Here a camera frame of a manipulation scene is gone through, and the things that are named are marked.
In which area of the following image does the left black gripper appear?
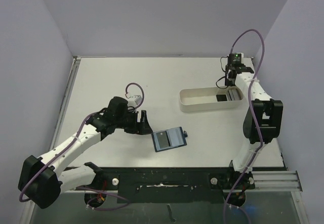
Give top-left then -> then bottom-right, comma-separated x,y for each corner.
115,109 -> 152,135

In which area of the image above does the black credit card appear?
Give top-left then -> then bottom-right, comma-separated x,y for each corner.
156,131 -> 171,149

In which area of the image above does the blue card holder wallet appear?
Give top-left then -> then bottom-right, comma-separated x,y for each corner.
151,127 -> 188,152

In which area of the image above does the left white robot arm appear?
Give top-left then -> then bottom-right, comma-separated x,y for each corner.
18,97 -> 153,209

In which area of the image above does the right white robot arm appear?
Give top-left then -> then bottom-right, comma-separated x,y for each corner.
225,53 -> 284,188

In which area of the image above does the black card in tray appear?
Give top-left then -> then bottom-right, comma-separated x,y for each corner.
216,95 -> 228,102

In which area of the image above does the white oblong tray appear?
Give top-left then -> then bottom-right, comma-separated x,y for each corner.
179,86 -> 244,113

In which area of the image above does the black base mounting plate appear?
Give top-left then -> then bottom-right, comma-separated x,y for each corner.
73,167 -> 255,204

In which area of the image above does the black cable loop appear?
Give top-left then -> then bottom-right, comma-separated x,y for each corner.
215,56 -> 228,89

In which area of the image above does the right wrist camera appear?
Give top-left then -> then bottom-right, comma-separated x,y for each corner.
234,52 -> 244,58

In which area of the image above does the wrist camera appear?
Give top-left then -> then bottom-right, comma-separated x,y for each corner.
234,52 -> 244,58
127,95 -> 142,107

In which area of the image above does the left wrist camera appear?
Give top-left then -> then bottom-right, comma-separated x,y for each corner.
127,95 -> 142,107

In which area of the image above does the aluminium rail left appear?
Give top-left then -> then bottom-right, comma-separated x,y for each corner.
49,57 -> 82,150

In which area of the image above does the aluminium rail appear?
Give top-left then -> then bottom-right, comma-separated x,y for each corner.
49,57 -> 82,150
252,171 -> 302,192

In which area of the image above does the aluminium rail right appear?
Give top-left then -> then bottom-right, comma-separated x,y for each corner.
252,171 -> 302,192

